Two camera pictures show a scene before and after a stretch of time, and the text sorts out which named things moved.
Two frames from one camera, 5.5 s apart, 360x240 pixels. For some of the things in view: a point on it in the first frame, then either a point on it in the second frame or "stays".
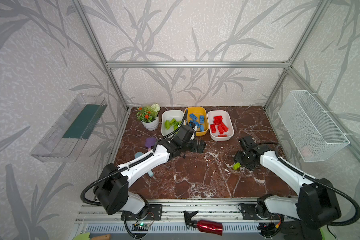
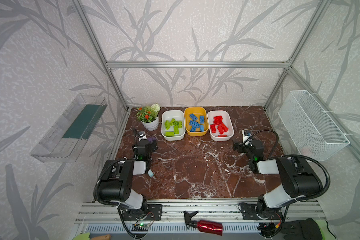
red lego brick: x=218 y=121 stays
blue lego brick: x=193 y=117 stays
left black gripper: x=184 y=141 → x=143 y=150
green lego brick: x=236 y=165 → x=169 y=133
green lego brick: x=167 y=125 stays
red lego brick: x=220 y=129 stays
